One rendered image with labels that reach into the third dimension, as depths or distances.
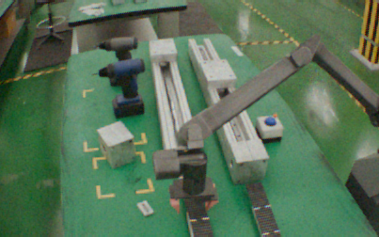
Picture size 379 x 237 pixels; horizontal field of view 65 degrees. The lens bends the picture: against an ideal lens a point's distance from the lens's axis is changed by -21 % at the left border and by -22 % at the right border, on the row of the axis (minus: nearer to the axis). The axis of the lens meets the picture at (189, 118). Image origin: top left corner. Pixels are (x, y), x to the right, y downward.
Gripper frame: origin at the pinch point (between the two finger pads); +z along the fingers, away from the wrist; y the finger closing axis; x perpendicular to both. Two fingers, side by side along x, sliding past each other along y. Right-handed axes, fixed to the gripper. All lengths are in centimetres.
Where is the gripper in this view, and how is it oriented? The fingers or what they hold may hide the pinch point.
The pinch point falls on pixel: (192, 209)
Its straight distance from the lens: 100.7
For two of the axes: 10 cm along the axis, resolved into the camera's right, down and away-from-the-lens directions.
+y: -9.9, 0.6, -1.2
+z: -0.2, 8.1, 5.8
